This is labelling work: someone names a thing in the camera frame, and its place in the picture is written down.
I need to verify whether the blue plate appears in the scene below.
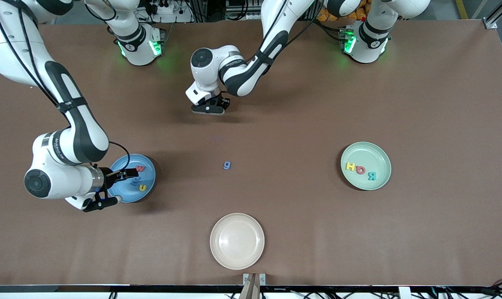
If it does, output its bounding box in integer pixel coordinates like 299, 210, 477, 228
107, 154, 157, 203

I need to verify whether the white power strip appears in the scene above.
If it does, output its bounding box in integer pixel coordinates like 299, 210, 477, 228
145, 0, 193, 23

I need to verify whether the beige plate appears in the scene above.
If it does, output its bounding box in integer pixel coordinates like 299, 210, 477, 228
210, 213, 265, 270

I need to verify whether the green plate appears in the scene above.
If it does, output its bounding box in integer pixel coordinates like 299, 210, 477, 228
340, 142, 392, 191

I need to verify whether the orange packets pile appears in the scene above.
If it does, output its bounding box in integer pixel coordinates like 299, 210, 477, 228
316, 0, 372, 22

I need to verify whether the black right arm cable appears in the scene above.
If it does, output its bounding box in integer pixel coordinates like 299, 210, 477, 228
108, 141, 131, 170

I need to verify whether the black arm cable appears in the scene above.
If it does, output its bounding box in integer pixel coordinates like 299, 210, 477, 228
257, 0, 359, 59
108, 141, 131, 170

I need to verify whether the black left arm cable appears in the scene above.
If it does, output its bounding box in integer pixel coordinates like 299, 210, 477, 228
257, 0, 359, 59

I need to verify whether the metal bracket with wooden strip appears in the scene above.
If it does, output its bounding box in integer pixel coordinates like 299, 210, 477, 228
239, 272, 267, 299

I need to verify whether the aluminium frame profile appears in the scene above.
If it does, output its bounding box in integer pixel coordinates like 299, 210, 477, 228
481, 0, 502, 29

